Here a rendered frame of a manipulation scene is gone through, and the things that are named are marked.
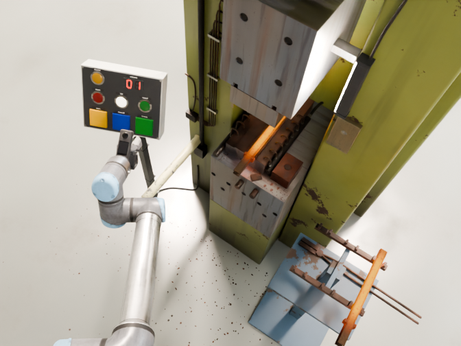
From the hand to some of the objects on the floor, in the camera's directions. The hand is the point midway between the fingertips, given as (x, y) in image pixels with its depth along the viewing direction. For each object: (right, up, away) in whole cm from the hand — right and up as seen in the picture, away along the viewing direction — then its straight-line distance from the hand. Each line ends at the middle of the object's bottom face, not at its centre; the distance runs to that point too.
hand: (136, 136), depth 178 cm
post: (-11, -30, +105) cm, 109 cm away
